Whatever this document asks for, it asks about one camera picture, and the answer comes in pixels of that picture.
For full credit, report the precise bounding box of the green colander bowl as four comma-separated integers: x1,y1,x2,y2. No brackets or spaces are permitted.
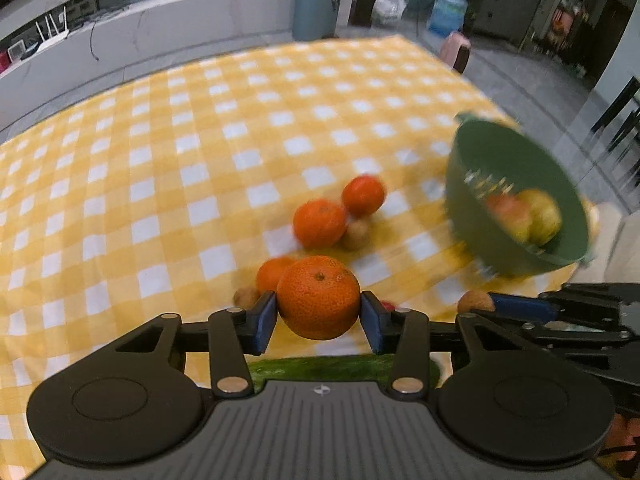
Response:
445,112,590,276

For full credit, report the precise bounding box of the dark grey cabinet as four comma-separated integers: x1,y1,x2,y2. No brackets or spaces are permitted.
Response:
473,0,540,44

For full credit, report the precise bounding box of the brown longan middle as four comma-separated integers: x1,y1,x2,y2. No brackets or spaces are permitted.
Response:
340,219,371,252

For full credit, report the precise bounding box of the brown longan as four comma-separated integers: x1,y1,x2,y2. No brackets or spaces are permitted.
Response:
232,286,262,310
340,219,371,252
457,289,496,313

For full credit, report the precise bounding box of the white router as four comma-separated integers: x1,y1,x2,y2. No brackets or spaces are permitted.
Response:
35,6,70,51

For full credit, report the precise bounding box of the yellow white checkered tablecloth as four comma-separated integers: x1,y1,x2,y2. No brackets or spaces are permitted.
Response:
1,37,572,479

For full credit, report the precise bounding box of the white plastic bag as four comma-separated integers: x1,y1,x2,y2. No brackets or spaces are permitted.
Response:
371,0,407,28

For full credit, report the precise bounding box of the orange tangerine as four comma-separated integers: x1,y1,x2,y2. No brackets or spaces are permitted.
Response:
276,256,360,340
292,198,347,249
342,174,386,219
255,256,296,294

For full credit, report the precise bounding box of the brown longan front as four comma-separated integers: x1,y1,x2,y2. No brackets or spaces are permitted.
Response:
457,289,496,313

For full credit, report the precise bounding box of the black dining chair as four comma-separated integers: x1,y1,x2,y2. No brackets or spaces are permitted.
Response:
589,75,640,172

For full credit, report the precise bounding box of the yellow-green pear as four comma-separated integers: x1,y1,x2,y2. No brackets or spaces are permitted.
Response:
516,188,563,247

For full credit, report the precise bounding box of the green cucumber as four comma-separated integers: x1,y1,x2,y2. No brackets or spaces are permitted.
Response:
246,353,443,395

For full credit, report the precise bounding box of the brown longan left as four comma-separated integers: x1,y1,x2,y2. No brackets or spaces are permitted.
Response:
232,286,262,310

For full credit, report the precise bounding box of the red-yellow apple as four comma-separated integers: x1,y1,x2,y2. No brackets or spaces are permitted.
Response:
485,193,533,244

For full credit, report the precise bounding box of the blue water jug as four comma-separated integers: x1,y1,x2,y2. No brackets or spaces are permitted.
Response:
427,0,468,37

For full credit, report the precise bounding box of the white tv console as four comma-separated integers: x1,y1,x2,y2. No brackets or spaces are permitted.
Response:
1,0,295,138

